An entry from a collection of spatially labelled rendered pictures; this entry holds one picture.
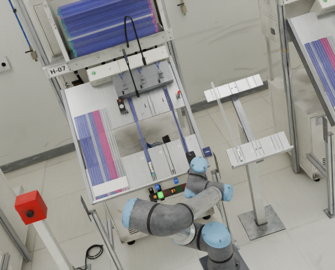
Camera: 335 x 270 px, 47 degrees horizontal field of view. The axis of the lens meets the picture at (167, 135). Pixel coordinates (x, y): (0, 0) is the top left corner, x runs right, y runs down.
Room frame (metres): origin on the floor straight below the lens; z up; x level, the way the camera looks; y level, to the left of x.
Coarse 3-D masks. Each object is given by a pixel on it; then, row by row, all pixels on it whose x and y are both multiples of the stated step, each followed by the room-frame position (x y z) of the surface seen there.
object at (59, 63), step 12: (48, 0) 2.33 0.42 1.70; (156, 0) 2.20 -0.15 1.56; (48, 12) 2.17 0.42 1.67; (60, 36) 2.33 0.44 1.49; (144, 36) 2.20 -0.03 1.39; (60, 48) 2.17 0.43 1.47; (108, 48) 2.19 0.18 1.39; (60, 60) 2.23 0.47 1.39; (72, 60) 2.18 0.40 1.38; (48, 72) 2.21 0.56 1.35; (60, 72) 2.21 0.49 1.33; (156, 144) 2.24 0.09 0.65; (84, 204) 1.75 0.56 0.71; (216, 204) 1.90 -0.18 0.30; (108, 228) 1.96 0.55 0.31
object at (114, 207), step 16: (176, 112) 2.66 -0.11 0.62; (128, 128) 2.64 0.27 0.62; (144, 128) 2.57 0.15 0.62; (160, 128) 2.50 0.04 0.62; (176, 128) 2.43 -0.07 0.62; (128, 144) 2.40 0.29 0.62; (160, 144) 2.28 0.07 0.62; (144, 192) 2.05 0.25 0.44; (112, 208) 2.04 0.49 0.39; (128, 240) 2.04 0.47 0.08
